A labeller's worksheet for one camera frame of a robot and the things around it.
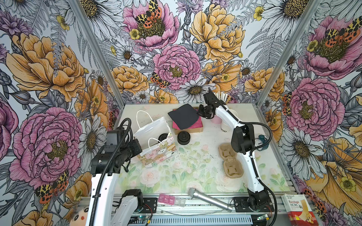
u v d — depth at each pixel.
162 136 0.82
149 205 0.73
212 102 0.84
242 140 0.63
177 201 0.75
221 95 1.02
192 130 1.01
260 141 0.93
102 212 0.38
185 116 1.06
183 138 0.96
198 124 1.05
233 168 0.85
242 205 0.73
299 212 0.69
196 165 0.89
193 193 0.75
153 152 0.76
